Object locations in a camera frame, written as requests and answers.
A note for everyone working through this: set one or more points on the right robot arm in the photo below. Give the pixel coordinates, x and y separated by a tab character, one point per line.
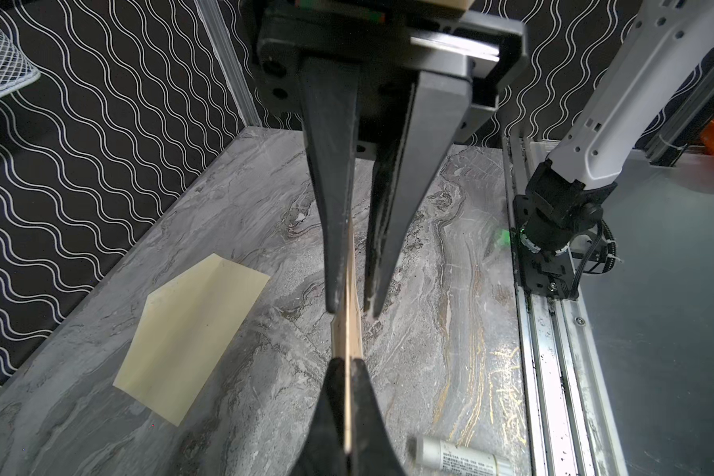
565	194

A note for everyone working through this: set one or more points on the white glue stick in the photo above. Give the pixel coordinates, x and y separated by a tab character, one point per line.
447	457

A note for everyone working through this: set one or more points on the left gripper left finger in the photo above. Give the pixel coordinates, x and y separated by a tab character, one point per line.
323	451

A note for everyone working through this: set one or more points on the tan letter paper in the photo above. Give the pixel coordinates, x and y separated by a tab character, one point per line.
346	337

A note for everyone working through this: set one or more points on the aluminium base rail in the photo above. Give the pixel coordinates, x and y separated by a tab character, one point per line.
571	426

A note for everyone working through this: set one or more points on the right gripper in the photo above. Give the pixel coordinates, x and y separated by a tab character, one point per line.
348	67

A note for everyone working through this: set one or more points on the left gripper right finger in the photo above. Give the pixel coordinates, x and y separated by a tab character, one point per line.
372	452

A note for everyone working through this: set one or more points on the cream envelope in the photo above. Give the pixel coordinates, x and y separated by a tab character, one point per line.
185	327

